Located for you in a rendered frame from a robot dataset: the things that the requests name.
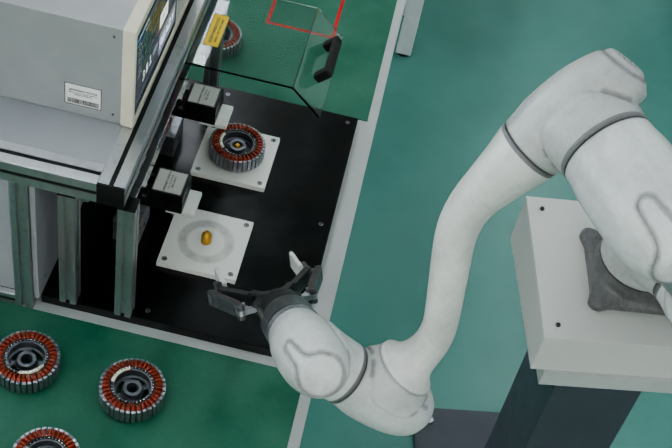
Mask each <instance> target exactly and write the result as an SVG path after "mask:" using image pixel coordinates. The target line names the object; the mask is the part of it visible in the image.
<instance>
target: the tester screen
mask: <svg viewBox="0 0 672 448"><path fill-rule="evenodd" d="M167 1H168V0H157V1H156V3H155V6H154V8H153V10H152V12H151V14H150V16H149V18H148V21H147V23H146V25H145V27H144V29H143V31H142V33H141V35H140V38H139V40H138V43H137V67H136V91H135V111H136V109H137V107H138V104H139V102H140V100H141V98H142V95H143V93H144V91H145V88H146V86H147V84H148V82H149V79H150V77H151V75H152V73H153V70H154V68H155V66H156V64H157V61H158V59H159V57H160V55H161V53H160V55H159V57H158V48H159V36H160V33H161V31H162V29H163V27H164V25H165V22H166V20H167V18H168V16H169V13H170V11H171V9H172V7H173V5H174V2H175V0H173V2H172V4H171V7H170V9H169V11H168V13H167V15H166V18H165V20H164V22H163V24H162V26H161V29H160V16H161V14H162V12H163V10H164V8H165V6H166V3H167ZM151 53H152V63H153V61H154V59H155V56H156V54H157V57H156V63H155V65H154V67H153V69H152V72H151V74H150V76H149V78H148V81H147V83H146V85H145V87H144V90H143V92H142V94H141V96H140V99H139V101H138V103H137V105H136V99H137V97H138V94H139V92H140V90H141V88H142V85H143V83H144V81H145V79H146V76H147V74H148V72H149V70H150V68H151V65H152V63H151V65H150V67H149V69H148V71H147V74H146V76H145V78H144V80H143V83H142V73H143V71H144V68H145V66H146V64H147V62H148V60H149V57H150V55H151Z"/></svg>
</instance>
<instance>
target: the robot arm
mask: <svg viewBox="0 0 672 448"><path fill-rule="evenodd" d="M646 96H647V87H646V81H645V79H644V73H643V72H642V70H641V69H640V68H639V67H638V66H637V65H635V64H634V63H633V62H632V61H631V60H629V59H628V58H627V57H626V56H624V55H623V54H621V53H620V52H619V51H617V50H615V49H613V48H609V49H606V50H598V51H595V52H592V53H590V54H588V55H585V56H583V57H581V58H579V59H577V60H575V61H574V62H572V63H570V64H568V65H567V66H565V67H564V68H562V69H561V70H559V71H558V72H556V73H555V74H554V75H552V76H551V77H550V78H549V79H547V80H546V81H545V82H544V83H542V84H541V85H540V86H539V87H538V88H537V89H536V90H535V91H533V92H532V93H531V94H530V95H529V96H528V97H527V98H526V99H525V100H524V101H523V102H522V103H521V104H520V106H519V107H518V108H517V109H516V111H515V112H514V113H513V114H512V115H511V116H510V117H509V119H508V120H507V121H506V122H505V123H504V124H503V125H502V126H501V127H500V129H499V130H498V132H497V133H496V134H495V136H494V137H493V139H492V140H491V141H490V143H489V144H488V146H487V147H486V148H485V150H484V151H483V152H482V153H481V155H480V156H479V157H478V159H477V160H476V161H475V163H474V164H473V165H472V166H471V168H470V169H469V170H468V171H467V173H466V174H465V175H464V176H463V178H462V179H461V180H460V181H459V183H458V184H457V186H456V187H455V188H454V190H453V191H452V193H451V194H450V196H449V198H448V199H447V201H446V203H445V205H444V207H443V209H442V212H441V214H440V217H439V219H438V222H437V226H436V230H435V234H434V240H433V247H432V255H431V263H430V272H429V280H428V288H427V296H426V305H425V312H424V317H423V321H422V324H421V326H420V328H419V329H418V331H417V332H416V333H415V334H414V335H413V336H411V337H410V338H409V339H407V340H405V341H396V340H387V341H385V342H383V343H381V344H377V345H370V346H368V347H367V348H366V347H364V346H362V345H361V344H359V343H358V342H356V341H355V340H353V339H352V338H350V337H349V336H348V335H346V334H345V333H344V332H342V331H341V330H340V329H339V328H337V327H336V326H335V325H334V324H333V323H332V322H330V321H328V320H325V319H324V318H323V317H322V316H320V315H318V313H317V312H316V311H315V310H314V309H313V307H312V306H311V304H310V303H309V302H308V301H310V302H311V303H312V304H316V303H318V297H317V294H318V291H319V289H320V286H321V283H322V281H323V274H322V266H321V265H317V266H315V267H314V268H311V267H310V266H308V265H307V264H306V262H304V261H303V262H300V261H299V260H298V258H297V257H296V255H295V254H294V253H293V252H292V251H291V252H289V259H290V267H291V268H292V270H293V271H294V272H295V274H296V276H295V277H294V278H293V280H292V281H291V282H287V283H286V284H285V285H284V286H283V287H281V288H276V289H273V290H267V291H258V290H252V291H245V290H240V289H235V288H230V287H227V283H226V281H225V279H224V278H223V276H222V274H221V272H220V270H219V269H218V268H215V269H214V272H215V278H216V281H215V282H213V286H214V290H208V291H207V294H208V300H209V305H210V306H213V307H215V308H217V309H220V310H222V311H224V312H227V313H229V314H231V315H234V316H236V317H237V319H238V320H239V321H244V320H246V316H247V315H249V314H252V313H254V314H255V315H258V316H259V318H260V320H261V328H262V331H263V334H264V335H265V337H266V339H267V341H268V343H269V345H270V352H271V355H272V358H273V361H274V363H275V365H276V367H277V369H278V370H279V372H280V374H281V375H282V376H283V378H284V379H285V380H286V382H287V383H288V384H289V385H290V386H291V387H292V388H293V389H295V390H296V391H297V392H299V393H301V394H302V395H305V396H307V397H310V398H315V399H322V398H323V399H325V400H327V401H329V402H330V403H332V404H333V405H335V406H336V407H337V408H338V409H339V410H341V411H342V412H343V413H345V414H346V415H348V416H349V417H351V418H353V419H354V420H356V421H358V422H360V423H362V424H364V425H366V426H368V427H370V428H372V429H375V430H377V431H380V432H382V433H386V434H389V435H394V436H410V435H413V434H415V433H417V432H419V431H420V430H422V429H423V428H424V427H425V426H426V425H427V424H428V422H429V421H430V419H431V417H432V414H433V411H434V399H433V395H432V391H431V389H430V374H431V372H432V371H433V370H434V368H435V367H436V366H437V365H438V363H439V362H440V361H441V359H442V358H443V357H444V355H445V354H446V353H447V351H448V349H449V347H450V346H451V344H452V342H453V340H454V337H455V335H456V331H457V328H458V325H459V321H460V316H461V311H462V306H463V301H464V296H465V291H466V286H467V281H468V276H469V271H470V266H471V261H472V256H473V252H474V247H475V244H476V241H477V238H478V235H479V233H480V231H481V229H482V227H483V226H484V224H485V223H486V222H487V221H488V219H489V218H490V217H491V216H492V215H494V214H495V213H496V212H497V211H498V210H500V209H501V208H503V207H504V206H506V205H507V204H509V203H510V202H512V201H514V200H515V199H517V198H518V197H520V196H522V195H523V194H525V193H526V192H528V191H530V190H532V189H533V188H535V187H537V186H539V185H540V184H542V183H544V182H546V181H547V180H549V179H550V178H552V177H553V176H554V175H556V174H557V173H559V172H561V173H562V174H563V175H564V177H565V178H566V179H567V181H568V182H569V184H570V186H571V188H572V190H573V192H574V194H575V196H576V198H577V200H578V202H579V203H580V205H581V207H582V208H583V210H584V212H585V213H586V215H587V216H588V218H589V219H590V221H591V222H592V224H593V225H594V227H595V228H596V229H597V230H596V229H593V228H584V229H583V230H582V231H581V233H580V235H579V239H580V241H581V243H582V245H583V248H584V252H585V260H586V268H587V275H588V283H589V291H590V292H589V298H588V306H589V307H590V308H591V309H592V310H594V311H597V312H600V311H605V310H617V311H627V312H636V313H646V314H656V315H663V316H666V317H667V318H668V320H669V321H670V323H671V325H672V145H671V143H670V142H669V141H668V140H667V139H666V138H665V137H664V136H663V135H662V134H661V133H660V132H659V131H658V130H657V129H656V128H655V127H654V126H653V125H652V124H651V123H650V121H649V120H648V119H647V117H646V116H645V114H644V112H643V111H642V109H641V108H640V106H639V104H640V103H641V102H642V101H643V100H644V99H645V98H646ZM307 285H308V287H306V286H307ZM305 287H306V288H305ZM304 288H305V289H306V291H304V293H303V294H301V292H302V291H303V290H304ZM256 297H257V298H256Z"/></svg>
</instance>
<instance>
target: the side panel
mask: <svg viewBox="0 0 672 448"><path fill-rule="evenodd" d="M35 300H36V298H35V297H34V290H33V268H32V246H31V224H30V202H29V186H26V185H22V184H18V183H13V182H9V181H5V180H1V179H0V301H2V302H6V303H11V304H15V305H19V306H22V304H25V306H26V307H27V308H31V309H32V307H33V305H34V301H35Z"/></svg>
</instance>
